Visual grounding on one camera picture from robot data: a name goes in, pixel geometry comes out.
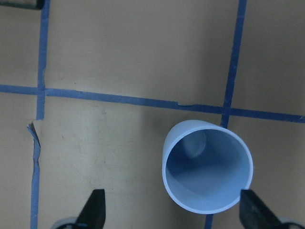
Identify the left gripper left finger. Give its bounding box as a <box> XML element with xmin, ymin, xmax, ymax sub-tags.
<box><xmin>73</xmin><ymin>189</ymin><xmax>106</xmax><ymax>229</ymax></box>

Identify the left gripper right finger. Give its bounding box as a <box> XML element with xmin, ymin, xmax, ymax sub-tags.
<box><xmin>239</xmin><ymin>189</ymin><xmax>288</xmax><ymax>229</ymax></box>

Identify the light blue plastic cup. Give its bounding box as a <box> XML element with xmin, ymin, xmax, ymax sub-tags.
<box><xmin>162</xmin><ymin>120</ymin><xmax>254</xmax><ymax>215</ymax></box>

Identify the black wire mug rack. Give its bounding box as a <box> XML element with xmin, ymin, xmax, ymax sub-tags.
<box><xmin>0</xmin><ymin>0</ymin><xmax>45</xmax><ymax>10</ymax></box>

